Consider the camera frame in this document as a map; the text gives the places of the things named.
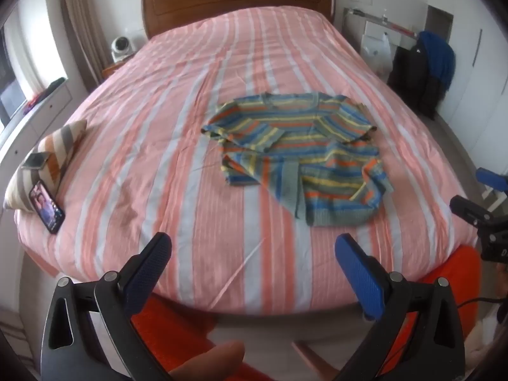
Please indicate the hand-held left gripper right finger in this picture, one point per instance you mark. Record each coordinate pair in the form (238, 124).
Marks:
(359, 274)

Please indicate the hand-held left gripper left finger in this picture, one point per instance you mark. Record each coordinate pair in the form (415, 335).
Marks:
(149, 270)

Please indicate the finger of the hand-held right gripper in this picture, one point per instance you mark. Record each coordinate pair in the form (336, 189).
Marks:
(494, 179)
(470, 207)

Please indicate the striped knit sweater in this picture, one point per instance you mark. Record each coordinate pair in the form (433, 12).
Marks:
(309, 154)

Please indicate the person's left hand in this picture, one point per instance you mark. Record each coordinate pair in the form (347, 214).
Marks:
(210, 361)

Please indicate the orange cloth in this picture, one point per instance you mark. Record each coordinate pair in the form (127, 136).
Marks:
(170, 337)

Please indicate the white wardrobe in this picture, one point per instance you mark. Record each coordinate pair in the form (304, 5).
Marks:
(476, 87)

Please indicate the black phone with lit screen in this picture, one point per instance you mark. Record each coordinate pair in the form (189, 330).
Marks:
(45, 206)

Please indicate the pink striped bed sheet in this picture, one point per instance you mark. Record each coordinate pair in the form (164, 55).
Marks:
(158, 147)

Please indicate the striped pillow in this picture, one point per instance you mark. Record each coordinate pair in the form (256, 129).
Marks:
(59, 147)

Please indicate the white plastic bag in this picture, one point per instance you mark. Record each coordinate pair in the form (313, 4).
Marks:
(377, 53)

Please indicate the white desk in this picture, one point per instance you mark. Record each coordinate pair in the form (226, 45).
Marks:
(373, 27)

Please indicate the brown wooden nightstand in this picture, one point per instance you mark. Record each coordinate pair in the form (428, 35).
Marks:
(111, 70)

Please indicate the dark cloth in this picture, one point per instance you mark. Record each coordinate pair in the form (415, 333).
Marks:
(53, 84)

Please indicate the laptop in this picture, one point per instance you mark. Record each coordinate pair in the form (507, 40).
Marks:
(14, 103)

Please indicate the beige curtain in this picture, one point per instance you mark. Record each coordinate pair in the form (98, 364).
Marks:
(79, 27)

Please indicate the white round camera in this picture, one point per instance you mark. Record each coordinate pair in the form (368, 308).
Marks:
(122, 47)

